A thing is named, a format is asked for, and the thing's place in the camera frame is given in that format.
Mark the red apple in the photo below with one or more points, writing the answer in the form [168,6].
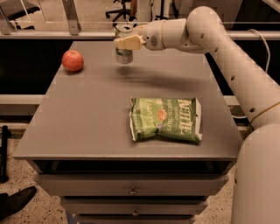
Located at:
[72,61]

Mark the black stand pole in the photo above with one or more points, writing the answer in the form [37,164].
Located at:
[5,134]

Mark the black shoe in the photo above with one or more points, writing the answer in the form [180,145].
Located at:
[11,204]

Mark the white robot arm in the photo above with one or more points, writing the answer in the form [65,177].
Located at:
[257,175]

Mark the metal railing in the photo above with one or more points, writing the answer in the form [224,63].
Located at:
[72,19]

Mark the middle grey drawer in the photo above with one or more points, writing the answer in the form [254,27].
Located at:
[138,206]

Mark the grey drawer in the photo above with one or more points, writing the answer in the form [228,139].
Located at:
[138,206]
[131,184]
[141,219]

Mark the bottom grey drawer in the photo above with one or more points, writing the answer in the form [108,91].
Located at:
[141,219]

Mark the green Kettle chips bag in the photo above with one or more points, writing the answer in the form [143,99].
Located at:
[174,118]

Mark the black office chair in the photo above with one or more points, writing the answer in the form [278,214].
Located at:
[123,12]

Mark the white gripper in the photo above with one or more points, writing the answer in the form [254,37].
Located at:
[152,35]

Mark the top grey drawer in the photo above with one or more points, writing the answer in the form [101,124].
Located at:
[131,184]

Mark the grey drawer cabinet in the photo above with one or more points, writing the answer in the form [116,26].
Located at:
[82,125]

